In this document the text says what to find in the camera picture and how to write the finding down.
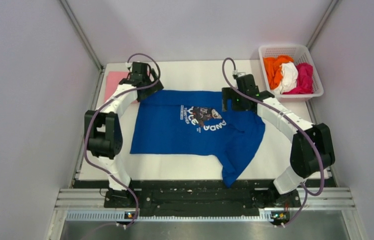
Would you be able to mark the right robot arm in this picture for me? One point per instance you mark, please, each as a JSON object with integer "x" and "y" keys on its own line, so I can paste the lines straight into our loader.
{"x": 311, "y": 144}

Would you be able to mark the folded pink t shirt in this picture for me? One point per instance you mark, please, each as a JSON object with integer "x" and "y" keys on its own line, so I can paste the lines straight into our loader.
{"x": 112, "y": 82}

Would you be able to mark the left corner metal post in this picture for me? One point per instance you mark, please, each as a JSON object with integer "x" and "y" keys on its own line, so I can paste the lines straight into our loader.
{"x": 81, "y": 34}

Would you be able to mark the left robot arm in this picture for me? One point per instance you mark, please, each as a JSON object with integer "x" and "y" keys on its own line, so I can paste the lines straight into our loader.
{"x": 103, "y": 139}

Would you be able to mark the white slotted cable duct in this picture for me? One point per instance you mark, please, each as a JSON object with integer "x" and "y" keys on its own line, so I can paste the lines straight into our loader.
{"x": 126, "y": 216}

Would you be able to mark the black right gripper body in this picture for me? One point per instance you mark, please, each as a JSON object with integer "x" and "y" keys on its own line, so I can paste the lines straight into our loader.
{"x": 237, "y": 101}

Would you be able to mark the white t shirt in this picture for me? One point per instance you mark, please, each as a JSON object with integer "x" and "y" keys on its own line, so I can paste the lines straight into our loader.
{"x": 285, "y": 79}

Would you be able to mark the right corner metal post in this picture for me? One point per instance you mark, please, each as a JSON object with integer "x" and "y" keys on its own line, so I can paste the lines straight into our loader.
{"x": 327, "y": 14}

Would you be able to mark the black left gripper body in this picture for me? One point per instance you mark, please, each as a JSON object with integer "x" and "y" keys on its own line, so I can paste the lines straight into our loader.
{"x": 146, "y": 79}

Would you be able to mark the blue t shirt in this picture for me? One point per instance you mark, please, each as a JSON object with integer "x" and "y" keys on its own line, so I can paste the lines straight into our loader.
{"x": 172, "y": 122}

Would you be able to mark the orange t shirt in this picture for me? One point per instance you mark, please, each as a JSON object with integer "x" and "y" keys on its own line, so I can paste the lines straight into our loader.
{"x": 273, "y": 69}

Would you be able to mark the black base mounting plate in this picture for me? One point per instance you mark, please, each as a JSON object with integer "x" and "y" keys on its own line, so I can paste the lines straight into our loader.
{"x": 194, "y": 198}

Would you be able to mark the corner metal post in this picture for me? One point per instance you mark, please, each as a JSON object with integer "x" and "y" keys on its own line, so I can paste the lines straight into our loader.
{"x": 327, "y": 14}
{"x": 81, "y": 34}

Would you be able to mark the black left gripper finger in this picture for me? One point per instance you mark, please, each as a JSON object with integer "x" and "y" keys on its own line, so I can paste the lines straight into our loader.
{"x": 155, "y": 88}
{"x": 141, "y": 96}

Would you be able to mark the magenta t shirt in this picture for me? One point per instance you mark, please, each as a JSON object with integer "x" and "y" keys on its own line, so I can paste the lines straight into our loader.
{"x": 304, "y": 81}

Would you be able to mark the white plastic basket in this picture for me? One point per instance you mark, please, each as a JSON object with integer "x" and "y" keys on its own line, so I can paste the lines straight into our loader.
{"x": 300, "y": 54}

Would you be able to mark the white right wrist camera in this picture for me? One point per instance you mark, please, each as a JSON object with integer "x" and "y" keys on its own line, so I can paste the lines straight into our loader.
{"x": 236, "y": 73}

